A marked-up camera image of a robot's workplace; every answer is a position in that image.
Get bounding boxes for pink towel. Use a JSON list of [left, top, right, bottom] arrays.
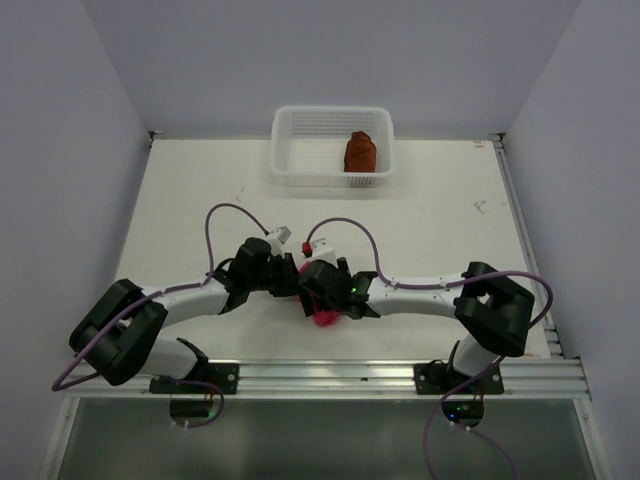
[[299, 294, 341, 328]]

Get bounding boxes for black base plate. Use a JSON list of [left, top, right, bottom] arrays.
[[413, 360, 505, 396], [149, 362, 240, 395]]

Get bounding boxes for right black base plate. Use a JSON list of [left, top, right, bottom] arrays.
[[413, 360, 505, 396]]

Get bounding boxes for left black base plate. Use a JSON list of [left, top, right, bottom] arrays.
[[149, 362, 240, 395]]

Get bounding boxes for white perforated plastic basket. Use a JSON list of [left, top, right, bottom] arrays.
[[270, 106, 395, 188]]

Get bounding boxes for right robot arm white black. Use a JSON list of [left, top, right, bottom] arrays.
[[299, 260, 535, 393]]

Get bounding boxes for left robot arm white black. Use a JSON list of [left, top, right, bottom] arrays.
[[69, 237, 298, 393]]

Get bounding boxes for brown towel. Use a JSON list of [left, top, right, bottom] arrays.
[[344, 131, 377, 173]]

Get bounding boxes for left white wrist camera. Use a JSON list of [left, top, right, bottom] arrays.
[[265, 226, 291, 254]]

